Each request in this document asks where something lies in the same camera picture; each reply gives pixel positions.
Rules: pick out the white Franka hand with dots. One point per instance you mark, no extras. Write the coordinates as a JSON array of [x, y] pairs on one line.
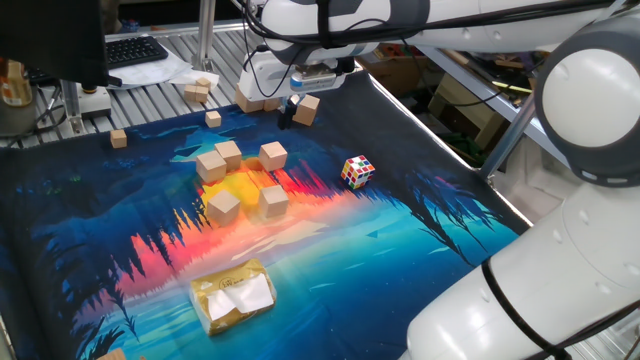
[[260, 80]]

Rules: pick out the large plain wooden cube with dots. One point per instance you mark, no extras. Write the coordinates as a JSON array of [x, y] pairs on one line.
[[273, 202], [211, 167], [223, 209], [306, 111], [271, 104], [273, 157], [230, 152], [248, 105]]

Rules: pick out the Rubik's cube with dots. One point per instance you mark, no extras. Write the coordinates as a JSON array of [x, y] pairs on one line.
[[357, 172]]

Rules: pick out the white crumpled paper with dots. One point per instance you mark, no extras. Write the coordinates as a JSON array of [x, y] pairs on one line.
[[187, 77]]

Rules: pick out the white paper sheets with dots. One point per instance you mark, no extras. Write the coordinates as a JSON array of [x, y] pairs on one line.
[[150, 74]]

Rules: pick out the beige storage box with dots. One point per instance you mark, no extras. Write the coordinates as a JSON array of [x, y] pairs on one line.
[[452, 97]]

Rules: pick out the black keyboard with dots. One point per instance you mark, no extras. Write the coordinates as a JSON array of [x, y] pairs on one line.
[[132, 50]]

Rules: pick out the colourful sunset printed mat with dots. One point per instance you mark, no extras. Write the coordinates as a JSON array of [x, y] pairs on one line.
[[350, 280]]

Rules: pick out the gold tissue pack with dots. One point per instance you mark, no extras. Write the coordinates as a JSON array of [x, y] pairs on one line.
[[220, 290]]

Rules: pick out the white emergency stop box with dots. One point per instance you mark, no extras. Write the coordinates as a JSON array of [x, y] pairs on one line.
[[95, 104]]

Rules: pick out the black monitor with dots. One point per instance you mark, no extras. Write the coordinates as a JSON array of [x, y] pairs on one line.
[[50, 35]]

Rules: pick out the grey round container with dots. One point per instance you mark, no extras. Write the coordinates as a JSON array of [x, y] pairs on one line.
[[15, 120]]

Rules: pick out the wooden block piece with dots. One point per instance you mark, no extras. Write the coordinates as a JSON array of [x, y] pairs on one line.
[[112, 355]]

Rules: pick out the aluminium upright post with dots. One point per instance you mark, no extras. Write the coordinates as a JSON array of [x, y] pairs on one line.
[[205, 35]]

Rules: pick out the aluminium upright bracket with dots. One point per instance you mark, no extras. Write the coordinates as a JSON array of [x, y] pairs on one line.
[[72, 107]]

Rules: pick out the aluminium table frame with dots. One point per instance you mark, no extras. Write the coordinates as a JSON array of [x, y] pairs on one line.
[[506, 141]]

